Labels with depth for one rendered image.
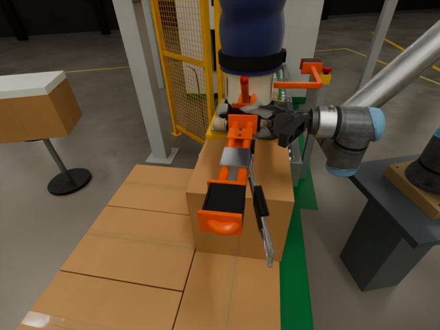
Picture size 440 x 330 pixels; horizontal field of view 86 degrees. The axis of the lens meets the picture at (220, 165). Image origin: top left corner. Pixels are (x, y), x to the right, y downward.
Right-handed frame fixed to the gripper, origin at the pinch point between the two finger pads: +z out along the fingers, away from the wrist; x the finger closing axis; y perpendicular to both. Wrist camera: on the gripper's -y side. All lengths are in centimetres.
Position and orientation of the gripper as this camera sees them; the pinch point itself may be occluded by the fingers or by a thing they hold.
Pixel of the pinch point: (243, 122)
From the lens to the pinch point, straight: 69.3
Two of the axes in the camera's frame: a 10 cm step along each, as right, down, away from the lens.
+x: -0.4, -7.9, -6.2
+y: 1.7, -6.1, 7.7
